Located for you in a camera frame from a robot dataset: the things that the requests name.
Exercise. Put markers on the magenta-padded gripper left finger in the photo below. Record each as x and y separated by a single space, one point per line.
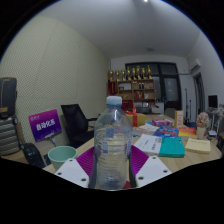
71 170

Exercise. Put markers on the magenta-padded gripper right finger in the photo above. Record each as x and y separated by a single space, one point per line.
151 170

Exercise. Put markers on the clear plastic water bottle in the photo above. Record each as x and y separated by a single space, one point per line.
112 146

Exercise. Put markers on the pale green ribbed cup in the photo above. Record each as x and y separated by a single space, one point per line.
60 156

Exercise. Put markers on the white printed booklet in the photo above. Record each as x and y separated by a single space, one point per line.
148 144

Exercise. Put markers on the teal book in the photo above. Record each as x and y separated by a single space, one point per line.
171 147

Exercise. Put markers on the blue snack packet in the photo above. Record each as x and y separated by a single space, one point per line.
166 132

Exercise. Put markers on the white paper sheet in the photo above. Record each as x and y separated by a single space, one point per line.
149 128

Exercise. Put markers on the black backpack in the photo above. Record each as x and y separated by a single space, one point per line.
32 155

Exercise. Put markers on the black office chair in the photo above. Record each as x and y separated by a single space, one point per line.
75 123

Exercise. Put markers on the pink snack packet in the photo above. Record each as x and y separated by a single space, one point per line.
162 122

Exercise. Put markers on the yellow gift box red ribbon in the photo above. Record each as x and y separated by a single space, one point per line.
138 120

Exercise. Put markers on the purple sign board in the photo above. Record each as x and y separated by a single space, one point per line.
45 126

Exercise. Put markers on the pale yellow book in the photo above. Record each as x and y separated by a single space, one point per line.
197 145

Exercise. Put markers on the orange book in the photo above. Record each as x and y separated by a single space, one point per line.
187 131

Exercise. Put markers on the upright orange box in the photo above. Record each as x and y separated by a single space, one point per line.
179 119

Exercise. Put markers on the pink flowers in white pot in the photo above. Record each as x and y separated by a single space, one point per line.
202 121

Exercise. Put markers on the grey ribbed suitcase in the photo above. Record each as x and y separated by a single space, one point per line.
8 136

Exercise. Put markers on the black tripod stand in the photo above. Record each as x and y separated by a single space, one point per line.
186 106

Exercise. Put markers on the wooden shelf unit with trophies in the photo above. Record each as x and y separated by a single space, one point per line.
136 90

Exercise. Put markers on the black framed glass door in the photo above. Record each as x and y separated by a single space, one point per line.
170 88

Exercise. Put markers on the long wooden side desk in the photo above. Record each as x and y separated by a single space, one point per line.
218 116

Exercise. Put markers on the black computer monitor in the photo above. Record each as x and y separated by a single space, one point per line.
212 101

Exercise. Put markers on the dark bag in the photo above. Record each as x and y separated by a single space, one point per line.
7 96

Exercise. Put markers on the ceiling tube light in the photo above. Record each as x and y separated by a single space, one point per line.
145 1

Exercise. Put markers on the white wall air conditioner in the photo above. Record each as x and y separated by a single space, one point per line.
195 65

